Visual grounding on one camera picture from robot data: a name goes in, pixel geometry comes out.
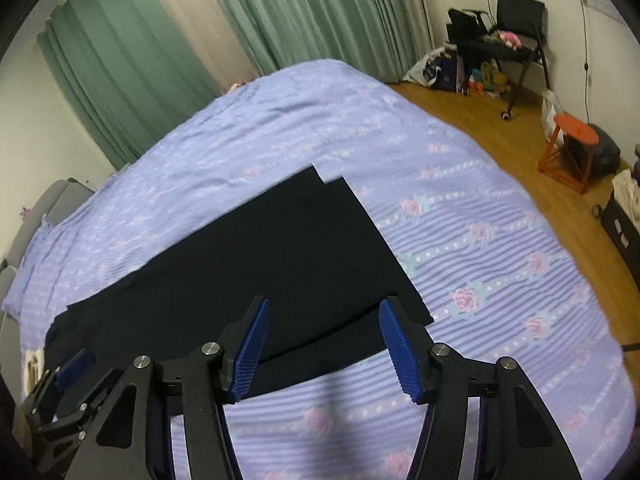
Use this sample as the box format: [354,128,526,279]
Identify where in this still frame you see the orange stool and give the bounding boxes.
[537,114,601,194]

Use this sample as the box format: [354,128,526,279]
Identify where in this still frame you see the dark printed bag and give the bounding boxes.
[432,50,466,93]

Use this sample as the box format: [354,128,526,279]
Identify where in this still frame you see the beige sheer curtain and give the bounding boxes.
[135,0,261,93]

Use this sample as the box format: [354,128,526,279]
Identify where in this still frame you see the black chair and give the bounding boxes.
[457,0,551,116]

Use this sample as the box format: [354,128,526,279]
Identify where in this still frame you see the black storage box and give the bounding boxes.
[599,190,640,263]

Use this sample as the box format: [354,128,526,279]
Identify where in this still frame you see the black bag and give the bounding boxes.
[446,7,496,43]

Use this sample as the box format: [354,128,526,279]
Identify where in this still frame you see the grey padded headboard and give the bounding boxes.
[0,178,96,441]

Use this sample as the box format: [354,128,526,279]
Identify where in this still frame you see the white crumpled cloth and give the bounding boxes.
[612,169,640,223]

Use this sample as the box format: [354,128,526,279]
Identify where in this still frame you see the colourful toy pile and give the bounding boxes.
[467,60,512,95]

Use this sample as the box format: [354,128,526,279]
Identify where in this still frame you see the white plastic bag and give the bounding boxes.
[541,89,567,137]
[402,45,448,85]

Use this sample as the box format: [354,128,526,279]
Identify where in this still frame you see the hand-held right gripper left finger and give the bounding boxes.
[75,296,271,480]

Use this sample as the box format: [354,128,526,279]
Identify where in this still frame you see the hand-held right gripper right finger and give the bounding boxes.
[379,297,583,480]

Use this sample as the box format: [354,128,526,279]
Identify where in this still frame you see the green curtain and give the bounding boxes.
[37,0,198,171]
[202,0,433,83]

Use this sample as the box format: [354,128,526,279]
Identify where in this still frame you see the lilac floral bedsheet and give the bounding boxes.
[2,59,626,480]

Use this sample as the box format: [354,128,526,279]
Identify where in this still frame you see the black pants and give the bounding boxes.
[44,164,435,417]

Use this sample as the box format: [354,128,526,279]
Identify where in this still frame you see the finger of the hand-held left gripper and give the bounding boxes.
[27,349,97,411]

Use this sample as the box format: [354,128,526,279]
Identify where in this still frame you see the thin wall cable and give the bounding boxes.
[579,0,595,88]

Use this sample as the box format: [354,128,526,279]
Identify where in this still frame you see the black backpack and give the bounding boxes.
[587,124,622,177]

